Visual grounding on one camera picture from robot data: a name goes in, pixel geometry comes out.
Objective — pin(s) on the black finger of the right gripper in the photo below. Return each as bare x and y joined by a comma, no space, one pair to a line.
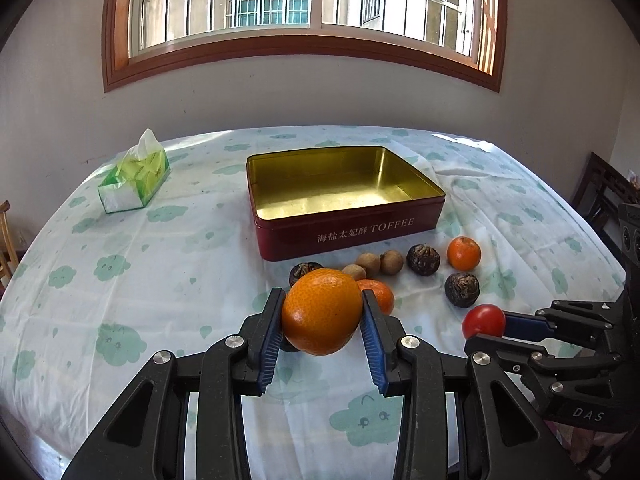
573,321
558,384

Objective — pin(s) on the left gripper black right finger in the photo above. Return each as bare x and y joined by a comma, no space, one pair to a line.
462,418

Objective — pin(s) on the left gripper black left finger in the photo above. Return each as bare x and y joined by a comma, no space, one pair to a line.
143,434

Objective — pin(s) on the red cherry tomato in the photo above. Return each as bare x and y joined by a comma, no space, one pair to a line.
486,319

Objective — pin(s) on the small orange tangerine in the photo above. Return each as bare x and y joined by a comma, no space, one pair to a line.
383,294

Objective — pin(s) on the dark wrinkled passion fruit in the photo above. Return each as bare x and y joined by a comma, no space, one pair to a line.
424,260
462,289

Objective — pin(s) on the large orange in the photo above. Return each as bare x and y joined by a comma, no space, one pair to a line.
321,312

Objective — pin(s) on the small dark fruit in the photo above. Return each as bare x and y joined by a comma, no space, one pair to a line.
301,269

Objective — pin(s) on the dark wooden chair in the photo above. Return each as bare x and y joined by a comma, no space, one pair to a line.
599,193

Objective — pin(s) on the cloud-print white tablecloth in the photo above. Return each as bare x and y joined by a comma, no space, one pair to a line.
97,294

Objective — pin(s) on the brown longan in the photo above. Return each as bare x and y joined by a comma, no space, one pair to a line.
370,262
391,262
355,271

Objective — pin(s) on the green tissue pack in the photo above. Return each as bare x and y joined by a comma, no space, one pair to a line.
136,177

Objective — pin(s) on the red toffee tin box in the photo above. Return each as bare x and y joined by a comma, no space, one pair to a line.
313,200

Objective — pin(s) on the wooden-framed window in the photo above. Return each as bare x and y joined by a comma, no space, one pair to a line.
464,39

